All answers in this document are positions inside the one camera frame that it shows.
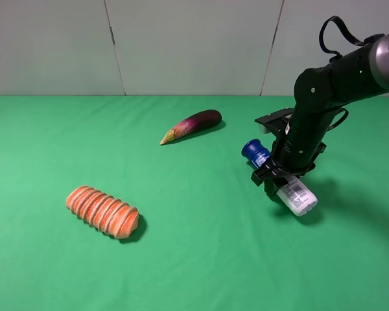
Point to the orange sliced bread loaf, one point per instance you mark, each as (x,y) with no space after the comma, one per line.
(103,212)

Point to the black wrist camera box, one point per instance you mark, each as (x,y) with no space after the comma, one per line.
(275,122)

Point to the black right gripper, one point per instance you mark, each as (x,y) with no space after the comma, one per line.
(292,152)

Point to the blue capped spray can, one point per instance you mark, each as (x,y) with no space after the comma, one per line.
(289,189)

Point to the purple eggplant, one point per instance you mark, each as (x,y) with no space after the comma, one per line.
(198,122)

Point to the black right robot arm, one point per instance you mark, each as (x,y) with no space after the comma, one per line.
(320,95)

